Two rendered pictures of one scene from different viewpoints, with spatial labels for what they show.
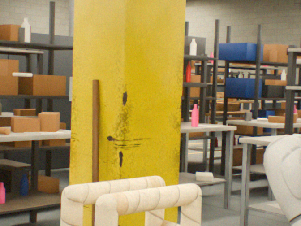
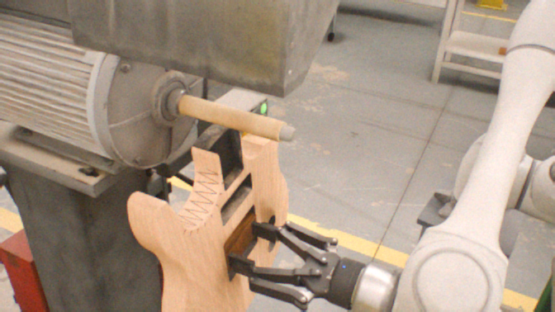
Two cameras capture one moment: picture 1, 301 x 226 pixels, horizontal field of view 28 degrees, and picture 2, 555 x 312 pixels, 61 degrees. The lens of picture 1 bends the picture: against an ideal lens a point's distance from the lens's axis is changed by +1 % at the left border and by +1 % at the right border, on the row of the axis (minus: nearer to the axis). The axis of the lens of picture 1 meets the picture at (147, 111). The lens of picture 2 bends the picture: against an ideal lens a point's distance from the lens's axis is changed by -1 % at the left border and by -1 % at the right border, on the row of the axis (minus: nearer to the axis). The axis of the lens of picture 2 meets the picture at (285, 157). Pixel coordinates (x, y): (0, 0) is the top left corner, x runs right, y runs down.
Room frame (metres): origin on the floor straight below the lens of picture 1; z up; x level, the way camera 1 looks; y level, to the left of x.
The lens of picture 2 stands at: (1.56, -0.03, 1.60)
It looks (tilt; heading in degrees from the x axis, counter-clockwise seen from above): 32 degrees down; 247
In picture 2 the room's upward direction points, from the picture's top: 4 degrees clockwise
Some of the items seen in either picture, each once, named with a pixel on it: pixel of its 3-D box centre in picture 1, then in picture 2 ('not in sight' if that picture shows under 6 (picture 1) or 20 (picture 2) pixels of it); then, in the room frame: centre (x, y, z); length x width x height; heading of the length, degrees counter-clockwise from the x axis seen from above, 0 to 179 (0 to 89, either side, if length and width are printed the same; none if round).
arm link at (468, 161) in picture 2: not in sight; (492, 169); (0.55, -0.88, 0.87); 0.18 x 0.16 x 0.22; 128
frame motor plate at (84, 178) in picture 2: not in sight; (71, 133); (1.65, -0.95, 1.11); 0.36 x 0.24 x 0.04; 133
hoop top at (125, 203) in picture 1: (152, 199); not in sight; (0.88, -0.01, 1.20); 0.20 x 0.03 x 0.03; 132
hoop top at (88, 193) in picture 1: (116, 190); not in sight; (0.94, 0.04, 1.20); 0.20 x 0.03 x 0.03; 132
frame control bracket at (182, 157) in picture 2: not in sight; (188, 149); (1.41, -0.97, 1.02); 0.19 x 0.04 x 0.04; 43
